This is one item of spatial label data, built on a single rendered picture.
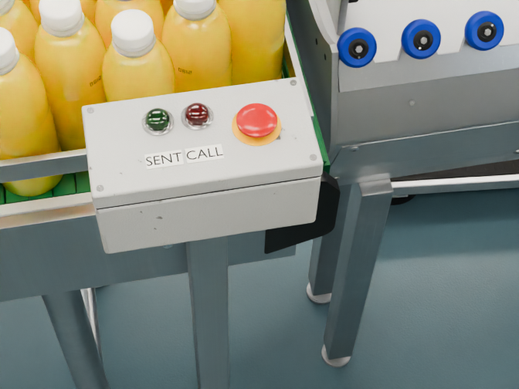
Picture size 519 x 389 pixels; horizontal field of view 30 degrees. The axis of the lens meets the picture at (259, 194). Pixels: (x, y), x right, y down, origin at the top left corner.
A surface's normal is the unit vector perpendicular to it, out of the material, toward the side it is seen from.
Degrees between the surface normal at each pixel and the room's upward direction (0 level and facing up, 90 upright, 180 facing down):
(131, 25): 0
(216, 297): 90
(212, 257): 90
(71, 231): 90
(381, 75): 52
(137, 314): 0
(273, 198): 90
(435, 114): 70
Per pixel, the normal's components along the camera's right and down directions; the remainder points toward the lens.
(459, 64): 0.16, 0.32
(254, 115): 0.02, -0.54
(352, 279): 0.18, 0.83
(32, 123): 0.65, 0.65
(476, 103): 0.18, 0.60
